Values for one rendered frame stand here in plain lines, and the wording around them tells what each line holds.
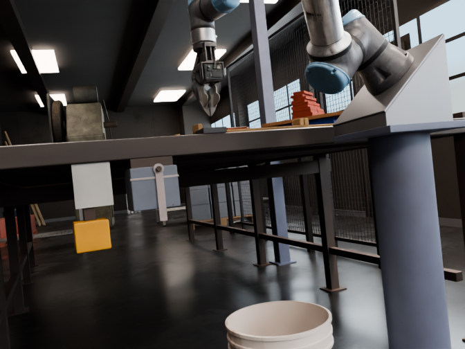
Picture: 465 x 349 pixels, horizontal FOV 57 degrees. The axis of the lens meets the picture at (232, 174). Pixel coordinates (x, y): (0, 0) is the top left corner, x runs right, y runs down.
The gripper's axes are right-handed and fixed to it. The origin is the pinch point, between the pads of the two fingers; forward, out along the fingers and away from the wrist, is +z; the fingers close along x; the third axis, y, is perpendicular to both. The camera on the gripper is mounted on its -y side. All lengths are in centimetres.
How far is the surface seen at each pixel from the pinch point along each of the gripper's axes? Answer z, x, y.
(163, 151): 11.4, -16.5, 3.7
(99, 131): -84, 44, -700
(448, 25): -107, 337, -188
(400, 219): 37, 41, 32
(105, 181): 18.2, -33.2, 2.7
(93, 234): 31.8, -37.9, 5.3
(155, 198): 24.3, -20.6, 5.3
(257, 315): 65, 9, 2
